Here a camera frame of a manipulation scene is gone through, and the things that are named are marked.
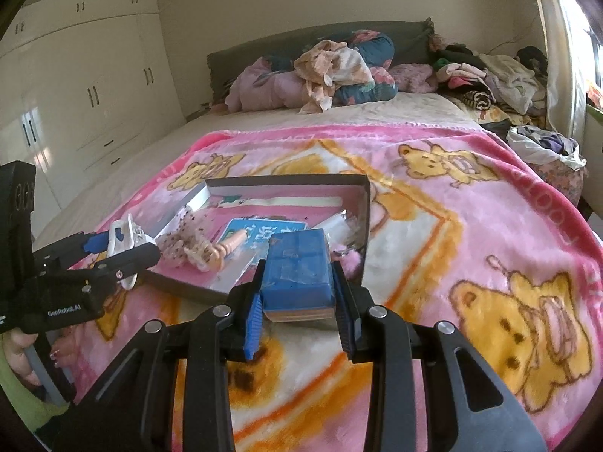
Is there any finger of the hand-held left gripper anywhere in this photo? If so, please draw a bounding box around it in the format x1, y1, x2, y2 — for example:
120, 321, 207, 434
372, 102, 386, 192
32, 232, 112, 270
87, 243, 162, 289

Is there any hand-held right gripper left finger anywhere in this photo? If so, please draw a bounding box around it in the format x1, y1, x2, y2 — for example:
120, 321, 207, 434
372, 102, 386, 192
52, 260, 265, 452

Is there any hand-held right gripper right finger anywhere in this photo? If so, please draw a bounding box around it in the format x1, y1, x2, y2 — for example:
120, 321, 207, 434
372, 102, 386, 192
332, 261, 549, 452

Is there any white hair claw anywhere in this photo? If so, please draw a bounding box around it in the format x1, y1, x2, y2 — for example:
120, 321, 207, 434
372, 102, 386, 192
107, 213, 158, 290

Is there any dark cardboard box tray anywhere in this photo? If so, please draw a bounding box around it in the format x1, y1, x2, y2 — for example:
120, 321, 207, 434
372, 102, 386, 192
141, 174, 373, 302

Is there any pink fluffy hair clip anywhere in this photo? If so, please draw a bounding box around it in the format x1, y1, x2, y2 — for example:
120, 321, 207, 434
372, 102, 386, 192
330, 244, 367, 276

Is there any blue jewelry box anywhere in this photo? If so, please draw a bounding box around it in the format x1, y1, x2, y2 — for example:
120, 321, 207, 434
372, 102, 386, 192
260, 228, 337, 323

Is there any person's left forearm green sleeve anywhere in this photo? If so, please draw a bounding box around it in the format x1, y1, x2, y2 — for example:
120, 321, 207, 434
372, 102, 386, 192
0, 339, 67, 434

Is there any person's left hand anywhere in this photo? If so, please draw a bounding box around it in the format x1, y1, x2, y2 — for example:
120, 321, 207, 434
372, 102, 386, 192
8, 332, 78, 387

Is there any pink beaded hair accessory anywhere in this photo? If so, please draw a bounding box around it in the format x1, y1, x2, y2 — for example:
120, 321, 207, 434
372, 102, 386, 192
158, 211, 201, 269

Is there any clear plastic packet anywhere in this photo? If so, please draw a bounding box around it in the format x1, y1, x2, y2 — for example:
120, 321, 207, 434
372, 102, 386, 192
308, 213, 361, 246

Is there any cream wardrobe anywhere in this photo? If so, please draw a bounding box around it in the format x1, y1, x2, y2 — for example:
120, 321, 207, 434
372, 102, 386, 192
0, 0, 187, 227

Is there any pink printed blanket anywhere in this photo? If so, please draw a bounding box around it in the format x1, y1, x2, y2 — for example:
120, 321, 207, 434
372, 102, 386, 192
66, 125, 603, 452

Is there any pale pink quilt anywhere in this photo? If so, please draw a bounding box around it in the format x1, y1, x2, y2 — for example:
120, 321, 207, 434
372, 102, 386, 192
225, 55, 312, 113

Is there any pile of clothes and pillows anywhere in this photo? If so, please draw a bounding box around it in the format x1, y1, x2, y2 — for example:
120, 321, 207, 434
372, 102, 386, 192
207, 19, 434, 104

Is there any white bag of clothes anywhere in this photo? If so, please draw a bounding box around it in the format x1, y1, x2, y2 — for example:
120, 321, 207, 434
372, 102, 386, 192
506, 125, 587, 170

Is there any floral fabric basket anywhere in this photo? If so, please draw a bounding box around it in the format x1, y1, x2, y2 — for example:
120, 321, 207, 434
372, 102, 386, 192
525, 157, 587, 208

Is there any pink fuzzy garment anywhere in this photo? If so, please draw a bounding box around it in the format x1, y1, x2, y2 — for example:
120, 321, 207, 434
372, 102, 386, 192
387, 63, 439, 95

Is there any peach patterned cloth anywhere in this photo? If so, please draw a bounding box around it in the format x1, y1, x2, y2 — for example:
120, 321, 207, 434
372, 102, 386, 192
294, 40, 375, 114

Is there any teal floral quilt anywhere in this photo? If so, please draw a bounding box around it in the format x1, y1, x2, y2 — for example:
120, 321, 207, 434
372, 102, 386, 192
330, 31, 399, 104

